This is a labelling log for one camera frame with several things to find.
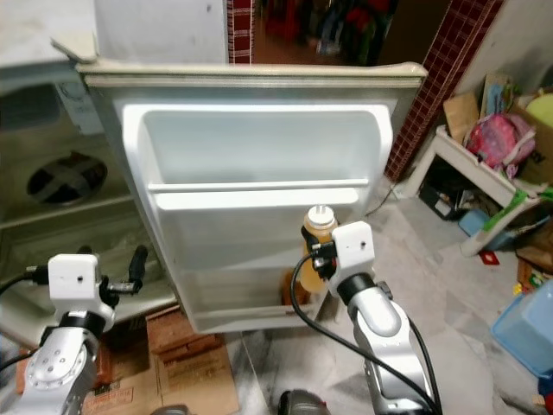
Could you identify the grey robot leg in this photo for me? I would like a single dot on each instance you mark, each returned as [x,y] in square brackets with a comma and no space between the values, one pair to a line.
[304,406]
[181,411]

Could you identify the small red floor item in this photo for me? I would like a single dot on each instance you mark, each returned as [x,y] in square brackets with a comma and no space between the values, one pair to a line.
[490,258]

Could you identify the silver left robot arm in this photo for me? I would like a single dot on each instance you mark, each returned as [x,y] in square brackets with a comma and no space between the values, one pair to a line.
[65,372]

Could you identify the grey robot right leg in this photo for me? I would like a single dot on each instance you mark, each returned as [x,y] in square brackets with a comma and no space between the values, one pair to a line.
[304,406]

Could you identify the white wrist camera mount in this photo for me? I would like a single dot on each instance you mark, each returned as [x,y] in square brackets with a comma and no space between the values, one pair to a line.
[354,251]
[73,281]

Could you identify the pink backpack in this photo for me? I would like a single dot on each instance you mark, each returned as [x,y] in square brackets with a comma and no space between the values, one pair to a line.
[497,143]

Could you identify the yellow green ball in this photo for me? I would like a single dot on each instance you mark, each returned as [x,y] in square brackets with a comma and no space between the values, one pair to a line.
[540,110]

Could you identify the grey freezer compartment flap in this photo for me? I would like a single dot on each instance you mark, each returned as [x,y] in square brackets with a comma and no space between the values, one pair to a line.
[34,130]

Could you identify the flattened brown cardboard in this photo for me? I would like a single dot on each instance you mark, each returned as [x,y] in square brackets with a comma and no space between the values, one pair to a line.
[181,389]

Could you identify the small orange bottle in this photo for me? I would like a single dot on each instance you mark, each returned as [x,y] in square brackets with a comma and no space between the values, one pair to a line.
[294,292]

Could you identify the white door shelf bar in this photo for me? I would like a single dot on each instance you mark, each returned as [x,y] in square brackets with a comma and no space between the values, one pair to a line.
[251,201]

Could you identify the blue item under table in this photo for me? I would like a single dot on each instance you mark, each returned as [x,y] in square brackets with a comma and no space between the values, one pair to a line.
[473,223]

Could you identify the white low table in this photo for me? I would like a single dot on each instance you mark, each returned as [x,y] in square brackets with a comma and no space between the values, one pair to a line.
[454,149]

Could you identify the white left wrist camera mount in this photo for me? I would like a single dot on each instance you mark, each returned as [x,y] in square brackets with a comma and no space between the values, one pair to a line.
[73,281]

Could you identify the translucent fridge drip tray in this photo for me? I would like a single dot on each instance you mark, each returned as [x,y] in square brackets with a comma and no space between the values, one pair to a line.
[52,251]

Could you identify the black item under table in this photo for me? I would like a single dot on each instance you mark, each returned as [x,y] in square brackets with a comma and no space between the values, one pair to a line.
[441,192]

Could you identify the brown cardboard sheet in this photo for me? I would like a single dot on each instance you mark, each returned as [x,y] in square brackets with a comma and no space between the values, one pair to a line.
[460,117]

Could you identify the silver fridge door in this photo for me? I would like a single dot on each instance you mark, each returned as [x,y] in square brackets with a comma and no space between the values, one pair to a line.
[251,147]

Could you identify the grey robot left leg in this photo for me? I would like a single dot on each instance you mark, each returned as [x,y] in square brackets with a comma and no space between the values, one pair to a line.
[181,411]

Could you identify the brown cardboard box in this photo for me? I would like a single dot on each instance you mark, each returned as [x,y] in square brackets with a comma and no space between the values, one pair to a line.
[540,160]

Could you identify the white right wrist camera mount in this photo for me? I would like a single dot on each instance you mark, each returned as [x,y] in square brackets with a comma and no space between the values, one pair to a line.
[354,251]

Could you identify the blue plastic box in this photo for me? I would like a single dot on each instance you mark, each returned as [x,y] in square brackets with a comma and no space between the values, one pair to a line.
[527,333]

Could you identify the orange juice bottle white cap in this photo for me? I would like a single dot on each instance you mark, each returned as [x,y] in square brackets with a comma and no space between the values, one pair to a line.
[320,223]

